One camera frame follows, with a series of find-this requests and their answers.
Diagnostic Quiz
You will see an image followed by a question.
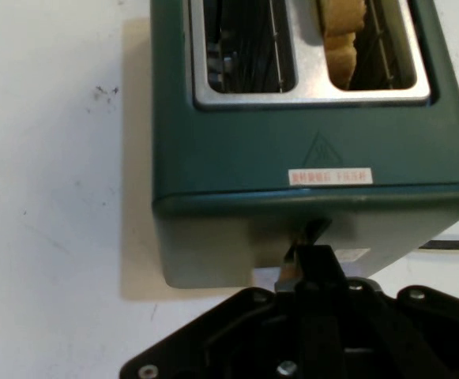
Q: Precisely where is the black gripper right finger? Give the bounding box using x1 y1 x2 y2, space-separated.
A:
311 243 459 379

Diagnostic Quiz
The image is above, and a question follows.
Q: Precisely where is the black power cable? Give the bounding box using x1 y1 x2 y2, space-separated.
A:
417 239 459 252

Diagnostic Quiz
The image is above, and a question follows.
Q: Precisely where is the toasted bread slice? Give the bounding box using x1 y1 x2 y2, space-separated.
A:
317 0 369 90

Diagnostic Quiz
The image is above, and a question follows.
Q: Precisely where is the dark green two-slot toaster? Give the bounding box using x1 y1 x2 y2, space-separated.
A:
149 0 459 291

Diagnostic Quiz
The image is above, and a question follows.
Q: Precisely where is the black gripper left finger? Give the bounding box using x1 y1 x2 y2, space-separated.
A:
119 244 318 379

